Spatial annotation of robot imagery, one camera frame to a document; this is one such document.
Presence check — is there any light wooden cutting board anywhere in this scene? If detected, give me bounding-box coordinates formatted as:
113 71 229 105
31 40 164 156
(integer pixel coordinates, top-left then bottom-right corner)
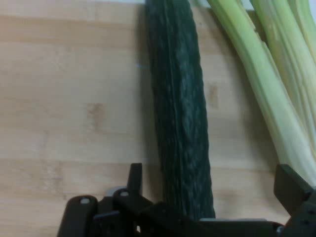
0 3 316 237

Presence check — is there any dark green cucumber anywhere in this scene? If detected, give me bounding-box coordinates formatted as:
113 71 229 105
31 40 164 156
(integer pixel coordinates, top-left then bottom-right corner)
144 0 217 219

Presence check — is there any pale green celery bunch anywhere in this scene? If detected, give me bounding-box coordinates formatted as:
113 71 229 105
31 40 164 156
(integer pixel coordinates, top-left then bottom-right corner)
191 0 316 187

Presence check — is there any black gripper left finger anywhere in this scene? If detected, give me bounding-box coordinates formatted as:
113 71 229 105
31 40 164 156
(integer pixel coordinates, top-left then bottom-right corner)
58 162 158 237

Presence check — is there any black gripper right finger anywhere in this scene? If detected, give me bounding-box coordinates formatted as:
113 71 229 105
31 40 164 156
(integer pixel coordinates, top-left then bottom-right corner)
273 163 316 237

